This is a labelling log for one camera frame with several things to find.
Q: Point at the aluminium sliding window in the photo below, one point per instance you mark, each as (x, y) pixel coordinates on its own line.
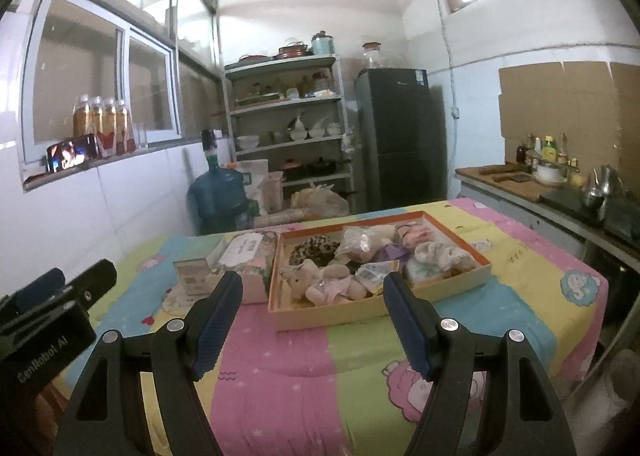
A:
(125, 86)

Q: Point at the kitchen counter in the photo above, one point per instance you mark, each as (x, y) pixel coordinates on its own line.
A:
(500, 211)

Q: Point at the smartphone with lit screen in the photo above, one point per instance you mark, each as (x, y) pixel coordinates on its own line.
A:
(72, 153)

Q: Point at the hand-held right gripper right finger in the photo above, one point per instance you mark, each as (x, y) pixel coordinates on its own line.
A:
(405, 321)

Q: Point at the small pale carton box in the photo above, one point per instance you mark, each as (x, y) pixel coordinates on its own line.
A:
(192, 278)

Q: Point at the wooden cutting board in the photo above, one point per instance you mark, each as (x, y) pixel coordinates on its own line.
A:
(520, 189)

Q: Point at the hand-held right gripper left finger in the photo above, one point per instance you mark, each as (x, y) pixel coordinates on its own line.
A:
(220, 326)

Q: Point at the small pink plush toy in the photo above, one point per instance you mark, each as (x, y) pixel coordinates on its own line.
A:
(417, 236)

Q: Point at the filled plastic bag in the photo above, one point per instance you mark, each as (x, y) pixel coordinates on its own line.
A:
(320, 203)

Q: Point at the metal kettle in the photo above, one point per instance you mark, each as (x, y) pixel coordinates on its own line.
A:
(607, 181)

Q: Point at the white sack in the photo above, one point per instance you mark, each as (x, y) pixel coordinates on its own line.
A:
(252, 181)

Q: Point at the blue water jug with pump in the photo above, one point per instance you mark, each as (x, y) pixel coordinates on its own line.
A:
(220, 196)

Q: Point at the pink dressed plush doll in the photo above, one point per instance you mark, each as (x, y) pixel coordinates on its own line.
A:
(330, 286)

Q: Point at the large glass jar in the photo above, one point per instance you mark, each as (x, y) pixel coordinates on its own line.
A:
(373, 58)

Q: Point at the black cooking pot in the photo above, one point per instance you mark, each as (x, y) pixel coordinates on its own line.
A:
(321, 167)

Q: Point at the clay pot red lid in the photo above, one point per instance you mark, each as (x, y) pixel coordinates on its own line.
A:
(291, 170)

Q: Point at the orange-rimmed cardboard box tray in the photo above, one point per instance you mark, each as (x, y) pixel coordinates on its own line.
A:
(350, 316)

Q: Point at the leopard print plush toy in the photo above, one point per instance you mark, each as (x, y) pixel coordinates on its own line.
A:
(312, 251)

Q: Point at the dark sauce bottle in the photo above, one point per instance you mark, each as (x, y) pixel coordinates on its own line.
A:
(522, 157)

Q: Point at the translucent plastic container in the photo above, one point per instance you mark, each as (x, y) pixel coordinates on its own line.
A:
(273, 193)

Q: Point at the floral tissue box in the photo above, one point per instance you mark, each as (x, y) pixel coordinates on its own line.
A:
(250, 261)

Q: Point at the clear drinking glass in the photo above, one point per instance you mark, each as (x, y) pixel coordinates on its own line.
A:
(142, 136)

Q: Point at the teal lidded jar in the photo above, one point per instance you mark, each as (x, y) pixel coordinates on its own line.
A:
(322, 43)

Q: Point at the white enamel pot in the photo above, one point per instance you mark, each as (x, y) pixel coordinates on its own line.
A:
(550, 173)

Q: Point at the red cooking pot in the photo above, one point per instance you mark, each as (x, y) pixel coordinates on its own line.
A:
(293, 51)

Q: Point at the kitchen cleaver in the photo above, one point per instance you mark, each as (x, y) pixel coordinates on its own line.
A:
(510, 178)

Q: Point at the yellow green bottle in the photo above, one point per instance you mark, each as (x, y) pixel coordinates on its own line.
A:
(550, 151)

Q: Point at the black induction cooker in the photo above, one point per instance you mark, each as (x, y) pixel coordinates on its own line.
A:
(560, 203)

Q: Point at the grey metal shelf rack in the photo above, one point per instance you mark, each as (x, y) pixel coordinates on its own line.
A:
(280, 62)

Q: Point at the white fluffy plush toy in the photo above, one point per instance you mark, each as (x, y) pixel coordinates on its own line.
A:
(445, 256)

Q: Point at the cardboard wall sheet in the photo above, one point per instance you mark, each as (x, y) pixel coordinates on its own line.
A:
(560, 106)

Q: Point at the small metal pot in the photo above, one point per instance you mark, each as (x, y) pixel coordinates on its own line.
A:
(593, 198)

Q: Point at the flat red pan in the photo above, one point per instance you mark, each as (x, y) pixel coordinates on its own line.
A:
(255, 58)

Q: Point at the dark refrigerator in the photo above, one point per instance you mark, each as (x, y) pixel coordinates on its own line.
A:
(400, 136)

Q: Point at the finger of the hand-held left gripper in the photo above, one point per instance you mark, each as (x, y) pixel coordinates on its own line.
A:
(95, 278)
(42, 283)

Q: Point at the beige teddy bear purple dress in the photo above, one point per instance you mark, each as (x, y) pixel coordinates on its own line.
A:
(385, 233)

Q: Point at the colourful printed blanket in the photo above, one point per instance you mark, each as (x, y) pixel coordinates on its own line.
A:
(280, 386)

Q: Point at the stack of white bowls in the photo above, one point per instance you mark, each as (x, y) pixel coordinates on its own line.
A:
(248, 142)

